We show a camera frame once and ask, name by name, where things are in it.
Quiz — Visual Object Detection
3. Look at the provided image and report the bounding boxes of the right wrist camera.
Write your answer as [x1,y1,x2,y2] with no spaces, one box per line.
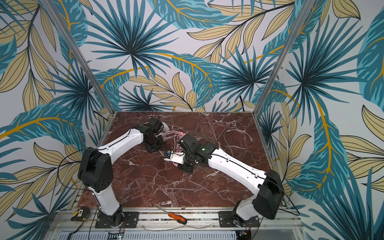
[164,151,185,165]

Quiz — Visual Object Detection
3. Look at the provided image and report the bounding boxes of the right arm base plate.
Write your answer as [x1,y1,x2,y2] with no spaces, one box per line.
[218,211,260,228]

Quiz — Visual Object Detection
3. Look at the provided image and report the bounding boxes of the pink headphones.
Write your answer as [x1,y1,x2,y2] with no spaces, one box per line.
[161,131,186,143]

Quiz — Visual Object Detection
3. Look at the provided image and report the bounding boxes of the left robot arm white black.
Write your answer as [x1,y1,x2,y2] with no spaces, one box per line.
[78,118,169,228]

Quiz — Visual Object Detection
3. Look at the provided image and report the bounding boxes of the aluminium front rail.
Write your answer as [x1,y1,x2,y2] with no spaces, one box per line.
[48,207,304,235]

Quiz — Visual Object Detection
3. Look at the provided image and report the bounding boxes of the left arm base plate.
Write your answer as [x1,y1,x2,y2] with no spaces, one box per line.
[95,212,139,229]

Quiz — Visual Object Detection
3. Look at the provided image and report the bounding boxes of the aluminium frame post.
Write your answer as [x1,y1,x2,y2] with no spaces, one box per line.
[253,1,315,119]
[41,0,115,115]

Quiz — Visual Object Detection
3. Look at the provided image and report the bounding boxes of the white headphones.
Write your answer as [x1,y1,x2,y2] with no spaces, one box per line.
[161,122,170,134]

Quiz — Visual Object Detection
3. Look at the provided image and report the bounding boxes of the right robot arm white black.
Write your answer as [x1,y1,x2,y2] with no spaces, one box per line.
[178,134,285,227]

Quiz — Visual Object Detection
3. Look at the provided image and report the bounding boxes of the left aluminium frame post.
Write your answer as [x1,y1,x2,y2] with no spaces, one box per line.
[41,0,115,115]

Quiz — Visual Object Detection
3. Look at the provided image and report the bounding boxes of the right aluminium frame post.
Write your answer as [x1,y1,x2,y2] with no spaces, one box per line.
[253,1,315,119]

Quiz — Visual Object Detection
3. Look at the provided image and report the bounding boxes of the orange handled screwdriver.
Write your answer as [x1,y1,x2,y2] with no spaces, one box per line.
[156,206,188,225]

